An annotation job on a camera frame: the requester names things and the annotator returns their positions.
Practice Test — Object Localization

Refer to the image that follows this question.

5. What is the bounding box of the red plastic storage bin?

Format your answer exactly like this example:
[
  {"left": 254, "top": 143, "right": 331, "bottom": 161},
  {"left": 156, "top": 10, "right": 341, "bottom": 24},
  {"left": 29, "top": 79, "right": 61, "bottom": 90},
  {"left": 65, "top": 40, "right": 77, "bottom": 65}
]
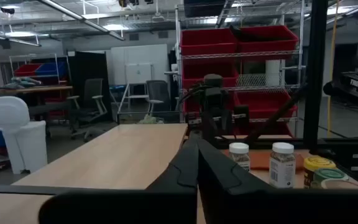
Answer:
[
  {"left": 180, "top": 28, "right": 239, "bottom": 57},
  {"left": 234, "top": 91, "right": 298, "bottom": 119},
  {"left": 236, "top": 24, "right": 300, "bottom": 54},
  {"left": 181, "top": 63, "right": 239, "bottom": 88},
  {"left": 13, "top": 63, "right": 43, "bottom": 78}
]

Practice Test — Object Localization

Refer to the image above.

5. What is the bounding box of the white trash bin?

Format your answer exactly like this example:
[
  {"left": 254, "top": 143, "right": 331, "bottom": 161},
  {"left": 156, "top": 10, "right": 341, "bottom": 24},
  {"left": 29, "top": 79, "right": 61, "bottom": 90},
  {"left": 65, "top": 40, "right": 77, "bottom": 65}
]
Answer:
[{"left": 0, "top": 95, "right": 48, "bottom": 175}]

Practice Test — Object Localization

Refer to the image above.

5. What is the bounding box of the white-lid glass spice jar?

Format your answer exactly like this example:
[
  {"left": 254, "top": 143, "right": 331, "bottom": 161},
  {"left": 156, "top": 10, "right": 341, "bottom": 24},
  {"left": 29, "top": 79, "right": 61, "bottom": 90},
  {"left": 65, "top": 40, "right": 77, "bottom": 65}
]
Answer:
[
  {"left": 268, "top": 142, "right": 296, "bottom": 189},
  {"left": 228, "top": 142, "right": 250, "bottom": 172}
]

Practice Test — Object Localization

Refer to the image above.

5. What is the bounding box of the yellow hanging cord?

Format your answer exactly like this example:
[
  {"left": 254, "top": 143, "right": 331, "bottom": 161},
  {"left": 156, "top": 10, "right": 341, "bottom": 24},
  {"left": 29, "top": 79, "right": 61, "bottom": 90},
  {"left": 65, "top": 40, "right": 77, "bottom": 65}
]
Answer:
[{"left": 326, "top": 0, "right": 341, "bottom": 138}]

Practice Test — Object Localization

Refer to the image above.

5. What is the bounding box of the metal wire shelving rack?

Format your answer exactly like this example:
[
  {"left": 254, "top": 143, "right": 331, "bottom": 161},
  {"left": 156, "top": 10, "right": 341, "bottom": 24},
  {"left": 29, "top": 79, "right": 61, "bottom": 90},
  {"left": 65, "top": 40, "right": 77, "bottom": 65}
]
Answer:
[{"left": 174, "top": 0, "right": 307, "bottom": 139}]

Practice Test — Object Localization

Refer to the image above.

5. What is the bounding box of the grey office chair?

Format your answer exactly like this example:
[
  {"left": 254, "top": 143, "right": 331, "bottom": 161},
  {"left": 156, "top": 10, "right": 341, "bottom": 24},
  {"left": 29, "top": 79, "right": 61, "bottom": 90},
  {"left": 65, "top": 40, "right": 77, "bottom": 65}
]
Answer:
[
  {"left": 66, "top": 78, "right": 109, "bottom": 142},
  {"left": 145, "top": 80, "right": 173, "bottom": 121}
]

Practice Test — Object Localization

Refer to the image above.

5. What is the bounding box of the yellow-lid brown spice can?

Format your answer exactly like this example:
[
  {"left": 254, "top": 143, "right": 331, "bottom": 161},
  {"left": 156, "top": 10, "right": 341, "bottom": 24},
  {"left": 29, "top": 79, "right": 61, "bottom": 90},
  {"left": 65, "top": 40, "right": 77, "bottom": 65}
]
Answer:
[{"left": 303, "top": 156, "right": 337, "bottom": 190}]

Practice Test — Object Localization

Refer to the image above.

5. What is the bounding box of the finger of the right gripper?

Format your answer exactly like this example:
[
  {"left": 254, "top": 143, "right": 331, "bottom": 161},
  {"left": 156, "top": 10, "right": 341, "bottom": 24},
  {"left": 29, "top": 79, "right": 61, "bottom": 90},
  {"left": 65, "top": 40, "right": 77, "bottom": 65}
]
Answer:
[
  {"left": 184, "top": 110, "right": 202, "bottom": 128},
  {"left": 233, "top": 105, "right": 250, "bottom": 129}
]

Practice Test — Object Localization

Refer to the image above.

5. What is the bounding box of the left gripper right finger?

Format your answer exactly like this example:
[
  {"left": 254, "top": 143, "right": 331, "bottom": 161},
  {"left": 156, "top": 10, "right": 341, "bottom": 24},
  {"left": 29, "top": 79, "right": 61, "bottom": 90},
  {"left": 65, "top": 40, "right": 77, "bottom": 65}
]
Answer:
[{"left": 197, "top": 138, "right": 358, "bottom": 224}]

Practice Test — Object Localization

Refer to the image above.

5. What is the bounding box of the artificial green potted plant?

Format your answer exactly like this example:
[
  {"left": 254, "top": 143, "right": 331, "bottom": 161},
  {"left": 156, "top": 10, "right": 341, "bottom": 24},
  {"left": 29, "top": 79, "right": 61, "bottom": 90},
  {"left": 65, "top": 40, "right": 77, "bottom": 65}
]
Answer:
[{"left": 137, "top": 114, "right": 165, "bottom": 125}]

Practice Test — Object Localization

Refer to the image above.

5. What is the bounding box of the green-lid oregano jar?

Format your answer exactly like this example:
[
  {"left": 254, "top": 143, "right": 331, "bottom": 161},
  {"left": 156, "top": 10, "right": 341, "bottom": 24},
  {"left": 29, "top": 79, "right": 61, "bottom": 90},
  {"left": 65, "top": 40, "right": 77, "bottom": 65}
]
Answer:
[{"left": 312, "top": 167, "right": 350, "bottom": 190}]

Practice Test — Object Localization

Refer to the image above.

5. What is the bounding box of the background wooden workbench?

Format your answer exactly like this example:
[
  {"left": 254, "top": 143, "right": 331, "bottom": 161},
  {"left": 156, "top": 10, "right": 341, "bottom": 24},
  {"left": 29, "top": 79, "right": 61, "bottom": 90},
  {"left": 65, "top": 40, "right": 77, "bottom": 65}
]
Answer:
[{"left": 0, "top": 85, "right": 74, "bottom": 138}]

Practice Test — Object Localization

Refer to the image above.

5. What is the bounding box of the orange folded cloth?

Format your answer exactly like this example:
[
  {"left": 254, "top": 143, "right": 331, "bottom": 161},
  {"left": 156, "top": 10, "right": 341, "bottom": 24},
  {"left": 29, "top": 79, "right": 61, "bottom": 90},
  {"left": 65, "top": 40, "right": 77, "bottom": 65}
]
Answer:
[{"left": 222, "top": 149, "right": 306, "bottom": 171}]

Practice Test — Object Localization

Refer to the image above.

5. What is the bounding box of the white metal stand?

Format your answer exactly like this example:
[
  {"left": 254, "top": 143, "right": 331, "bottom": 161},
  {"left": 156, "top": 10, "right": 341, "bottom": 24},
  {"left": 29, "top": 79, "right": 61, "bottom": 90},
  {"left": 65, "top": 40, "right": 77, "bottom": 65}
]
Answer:
[{"left": 117, "top": 63, "right": 155, "bottom": 116}]

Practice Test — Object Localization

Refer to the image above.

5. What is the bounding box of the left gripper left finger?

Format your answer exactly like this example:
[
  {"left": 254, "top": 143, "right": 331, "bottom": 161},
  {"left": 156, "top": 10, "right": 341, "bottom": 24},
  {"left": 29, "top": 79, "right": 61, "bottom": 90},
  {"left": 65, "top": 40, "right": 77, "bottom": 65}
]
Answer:
[{"left": 38, "top": 136, "right": 199, "bottom": 224}]

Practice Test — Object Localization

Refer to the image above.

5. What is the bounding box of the black partition panel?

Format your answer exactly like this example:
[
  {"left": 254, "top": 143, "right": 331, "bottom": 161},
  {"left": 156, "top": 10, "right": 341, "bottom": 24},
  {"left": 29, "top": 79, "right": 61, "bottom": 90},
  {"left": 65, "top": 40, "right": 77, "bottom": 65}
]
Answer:
[{"left": 68, "top": 50, "right": 113, "bottom": 123}]

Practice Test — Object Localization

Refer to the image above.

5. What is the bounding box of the white roll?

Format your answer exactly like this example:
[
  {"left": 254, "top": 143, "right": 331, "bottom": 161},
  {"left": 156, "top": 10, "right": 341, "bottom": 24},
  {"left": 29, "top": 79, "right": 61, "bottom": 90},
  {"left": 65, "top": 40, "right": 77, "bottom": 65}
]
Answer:
[{"left": 265, "top": 58, "right": 287, "bottom": 87}]

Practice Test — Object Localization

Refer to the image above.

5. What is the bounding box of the white cabinet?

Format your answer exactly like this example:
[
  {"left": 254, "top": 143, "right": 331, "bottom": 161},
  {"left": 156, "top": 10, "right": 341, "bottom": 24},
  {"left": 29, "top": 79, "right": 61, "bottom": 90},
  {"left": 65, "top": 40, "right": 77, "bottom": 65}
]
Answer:
[{"left": 109, "top": 43, "right": 170, "bottom": 85}]

